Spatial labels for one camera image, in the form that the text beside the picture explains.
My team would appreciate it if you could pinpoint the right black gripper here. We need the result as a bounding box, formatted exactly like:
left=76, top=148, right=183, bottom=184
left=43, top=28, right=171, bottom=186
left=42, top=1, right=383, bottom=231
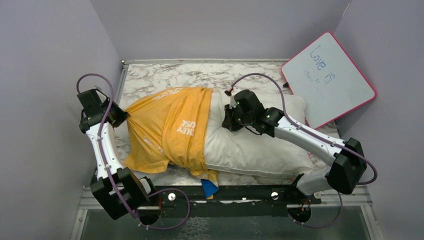
left=224, top=102, right=254, bottom=132

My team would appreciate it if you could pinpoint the white pillow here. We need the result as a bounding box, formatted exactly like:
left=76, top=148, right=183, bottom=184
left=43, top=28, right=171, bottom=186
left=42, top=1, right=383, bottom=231
left=203, top=88, right=313, bottom=179

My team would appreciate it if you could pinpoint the yellow Mickey Mouse pillowcase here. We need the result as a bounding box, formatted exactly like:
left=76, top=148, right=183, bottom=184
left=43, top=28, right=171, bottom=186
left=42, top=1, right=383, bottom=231
left=124, top=87, right=219, bottom=200

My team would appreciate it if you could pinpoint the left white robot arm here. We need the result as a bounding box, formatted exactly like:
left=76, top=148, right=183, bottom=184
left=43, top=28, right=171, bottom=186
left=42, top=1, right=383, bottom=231
left=77, top=88, right=157, bottom=220

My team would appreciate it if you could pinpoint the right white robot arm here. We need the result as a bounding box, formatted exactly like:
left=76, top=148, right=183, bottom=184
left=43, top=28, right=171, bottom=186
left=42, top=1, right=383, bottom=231
left=222, top=90, right=367, bottom=204

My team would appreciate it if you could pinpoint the pink framed whiteboard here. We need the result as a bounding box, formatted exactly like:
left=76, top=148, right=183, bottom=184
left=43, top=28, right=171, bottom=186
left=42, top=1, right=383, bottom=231
left=281, top=31, right=377, bottom=129

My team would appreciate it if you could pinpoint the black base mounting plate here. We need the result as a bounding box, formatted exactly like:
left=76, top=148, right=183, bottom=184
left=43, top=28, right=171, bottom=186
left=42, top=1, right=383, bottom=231
left=91, top=177, right=322, bottom=226

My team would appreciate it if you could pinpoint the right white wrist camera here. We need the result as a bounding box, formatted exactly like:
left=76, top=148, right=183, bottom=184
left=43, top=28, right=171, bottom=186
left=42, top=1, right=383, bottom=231
left=224, top=88, right=237, bottom=109

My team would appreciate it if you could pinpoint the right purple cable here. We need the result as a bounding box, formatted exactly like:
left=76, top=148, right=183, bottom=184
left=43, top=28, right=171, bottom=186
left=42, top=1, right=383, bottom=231
left=228, top=72, right=379, bottom=230

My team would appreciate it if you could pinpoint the aluminium table frame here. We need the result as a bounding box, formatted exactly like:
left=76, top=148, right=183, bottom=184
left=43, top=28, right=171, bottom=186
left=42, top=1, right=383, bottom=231
left=69, top=58, right=385, bottom=240

